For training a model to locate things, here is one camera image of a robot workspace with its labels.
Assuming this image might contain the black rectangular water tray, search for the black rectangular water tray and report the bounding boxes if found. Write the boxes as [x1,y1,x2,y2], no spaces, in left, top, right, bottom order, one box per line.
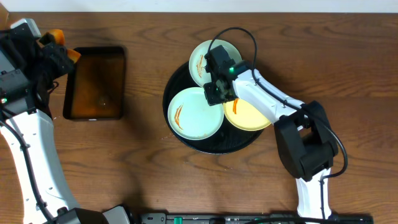
[63,45,126,121]

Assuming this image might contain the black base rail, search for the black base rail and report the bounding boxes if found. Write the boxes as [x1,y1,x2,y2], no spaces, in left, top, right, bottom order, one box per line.
[137,213,374,224]

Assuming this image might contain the green plate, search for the green plate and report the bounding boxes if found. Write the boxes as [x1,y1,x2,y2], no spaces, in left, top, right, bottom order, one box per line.
[188,39,242,87]
[166,87,224,141]

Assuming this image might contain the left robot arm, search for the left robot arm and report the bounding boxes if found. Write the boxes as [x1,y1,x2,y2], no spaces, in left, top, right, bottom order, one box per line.
[1,19,134,224]

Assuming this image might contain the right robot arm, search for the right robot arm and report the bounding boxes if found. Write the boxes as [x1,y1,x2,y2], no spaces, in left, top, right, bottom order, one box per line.
[204,57,338,219]

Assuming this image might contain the orange green sponge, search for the orange green sponge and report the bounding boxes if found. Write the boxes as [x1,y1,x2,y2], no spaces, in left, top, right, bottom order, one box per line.
[39,29,81,63]

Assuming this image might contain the yellow plate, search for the yellow plate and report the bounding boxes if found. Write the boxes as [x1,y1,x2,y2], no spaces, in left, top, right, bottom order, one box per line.
[223,99,271,131]

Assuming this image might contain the round black tray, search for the round black tray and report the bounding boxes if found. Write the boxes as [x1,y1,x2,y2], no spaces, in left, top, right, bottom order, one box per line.
[162,62,262,154]

